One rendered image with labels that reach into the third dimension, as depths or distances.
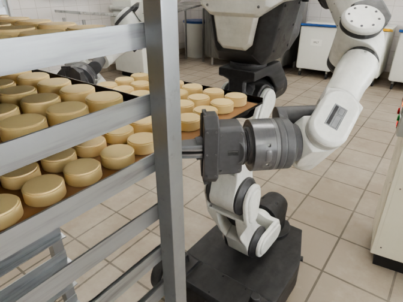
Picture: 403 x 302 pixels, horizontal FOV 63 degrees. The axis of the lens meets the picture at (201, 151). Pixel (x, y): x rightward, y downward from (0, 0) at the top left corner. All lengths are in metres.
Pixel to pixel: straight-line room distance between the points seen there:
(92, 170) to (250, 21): 0.65
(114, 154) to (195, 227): 1.53
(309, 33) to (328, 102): 4.72
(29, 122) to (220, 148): 0.27
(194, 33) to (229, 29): 5.47
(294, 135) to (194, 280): 1.03
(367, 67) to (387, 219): 1.19
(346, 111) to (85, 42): 0.41
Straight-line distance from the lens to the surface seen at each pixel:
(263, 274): 1.54
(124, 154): 0.50
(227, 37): 1.01
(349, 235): 2.12
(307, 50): 5.32
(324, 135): 0.55
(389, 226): 1.81
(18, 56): 0.35
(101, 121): 0.41
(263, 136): 0.53
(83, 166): 0.48
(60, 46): 0.37
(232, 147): 0.53
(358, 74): 0.67
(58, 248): 1.03
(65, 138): 0.39
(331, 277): 1.85
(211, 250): 1.61
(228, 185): 1.15
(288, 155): 0.54
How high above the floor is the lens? 1.29
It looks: 27 degrees down
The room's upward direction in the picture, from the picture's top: straight up
